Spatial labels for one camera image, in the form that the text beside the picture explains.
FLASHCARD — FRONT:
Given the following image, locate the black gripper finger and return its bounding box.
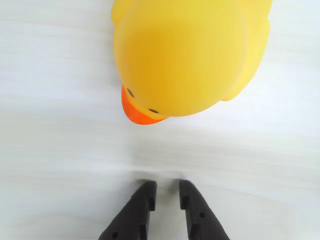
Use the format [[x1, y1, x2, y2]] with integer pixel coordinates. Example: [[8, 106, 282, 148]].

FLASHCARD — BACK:
[[178, 179, 231, 240], [97, 180, 158, 240]]

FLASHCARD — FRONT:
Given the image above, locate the yellow rubber duck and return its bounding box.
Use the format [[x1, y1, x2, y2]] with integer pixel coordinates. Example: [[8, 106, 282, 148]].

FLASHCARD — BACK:
[[110, 0, 274, 125]]

